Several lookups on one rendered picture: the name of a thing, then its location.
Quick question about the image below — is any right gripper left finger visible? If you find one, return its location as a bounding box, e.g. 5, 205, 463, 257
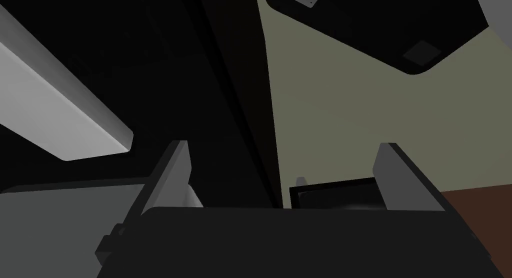
139, 139, 205, 216

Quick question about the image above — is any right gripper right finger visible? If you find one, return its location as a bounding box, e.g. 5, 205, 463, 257
372, 142, 447, 212

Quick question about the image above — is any black framed screen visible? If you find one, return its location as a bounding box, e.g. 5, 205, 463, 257
288, 176, 388, 211

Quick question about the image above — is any black tall cupboard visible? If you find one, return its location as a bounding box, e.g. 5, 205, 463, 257
0, 0, 284, 209

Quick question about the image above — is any white flat slab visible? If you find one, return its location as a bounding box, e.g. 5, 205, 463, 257
0, 3, 135, 163

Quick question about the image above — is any black rounded panel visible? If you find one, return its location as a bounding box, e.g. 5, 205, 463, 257
263, 0, 490, 76

